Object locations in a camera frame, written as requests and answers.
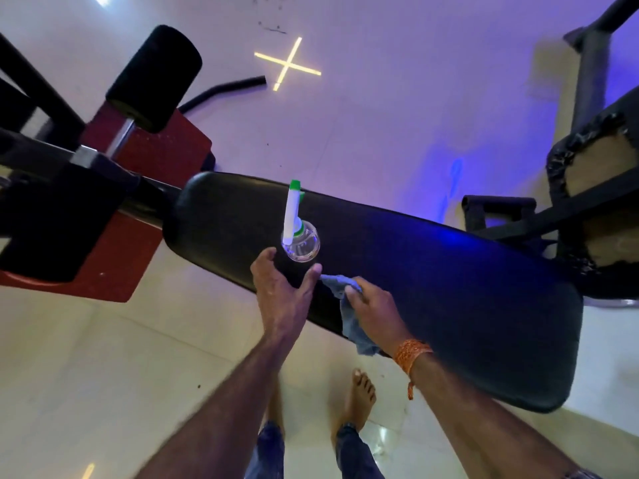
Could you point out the person's left hand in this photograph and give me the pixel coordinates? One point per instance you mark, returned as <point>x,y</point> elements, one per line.
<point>279,306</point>

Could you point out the person's foot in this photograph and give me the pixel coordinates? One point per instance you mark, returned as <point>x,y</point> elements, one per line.
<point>357,401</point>
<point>274,406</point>

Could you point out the person's right foot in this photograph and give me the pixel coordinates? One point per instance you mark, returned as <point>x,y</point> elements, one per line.
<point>357,401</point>

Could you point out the person's left thumb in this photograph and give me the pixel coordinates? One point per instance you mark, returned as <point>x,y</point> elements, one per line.
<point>309,280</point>

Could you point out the black padded bench pad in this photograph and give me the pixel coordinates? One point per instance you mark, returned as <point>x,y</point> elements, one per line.
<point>439,304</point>

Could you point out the black foam roller pad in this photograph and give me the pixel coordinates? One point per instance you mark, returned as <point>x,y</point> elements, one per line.
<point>152,77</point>

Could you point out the black metal machine frame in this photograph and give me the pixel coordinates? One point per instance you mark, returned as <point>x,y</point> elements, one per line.
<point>514,219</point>

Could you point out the clear spray bottle green nozzle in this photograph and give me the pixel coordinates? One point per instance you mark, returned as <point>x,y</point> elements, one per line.
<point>301,241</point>

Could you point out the black curved bar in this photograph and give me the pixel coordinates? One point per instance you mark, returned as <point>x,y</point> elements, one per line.
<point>219,89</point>

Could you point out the black metal bench frame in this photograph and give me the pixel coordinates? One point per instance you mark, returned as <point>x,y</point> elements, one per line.
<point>55,214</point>

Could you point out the person's left foot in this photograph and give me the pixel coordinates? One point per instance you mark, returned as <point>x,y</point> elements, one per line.
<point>274,406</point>

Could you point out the person's right forearm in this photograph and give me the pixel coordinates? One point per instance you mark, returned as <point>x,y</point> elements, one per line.
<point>479,424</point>

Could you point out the person's right hand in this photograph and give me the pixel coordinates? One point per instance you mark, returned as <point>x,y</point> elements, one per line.
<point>382,319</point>

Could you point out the person's left forearm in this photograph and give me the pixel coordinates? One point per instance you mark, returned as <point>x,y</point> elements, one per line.
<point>224,419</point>

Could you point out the torn black padded seat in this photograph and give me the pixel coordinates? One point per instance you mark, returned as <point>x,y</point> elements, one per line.
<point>604,164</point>

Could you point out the person's right thumb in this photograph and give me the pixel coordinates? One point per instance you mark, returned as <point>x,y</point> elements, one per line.
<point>353,295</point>

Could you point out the blue cleaning cloth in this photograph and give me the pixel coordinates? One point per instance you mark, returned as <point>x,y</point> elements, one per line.
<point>349,324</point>

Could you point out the grey metal machine post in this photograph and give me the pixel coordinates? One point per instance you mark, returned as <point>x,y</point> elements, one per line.
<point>591,69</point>

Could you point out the orange thread wristband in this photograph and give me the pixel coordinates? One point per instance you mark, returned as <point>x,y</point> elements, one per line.
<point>410,353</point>

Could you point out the blue jeans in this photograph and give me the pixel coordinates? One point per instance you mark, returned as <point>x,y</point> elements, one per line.
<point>354,456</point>

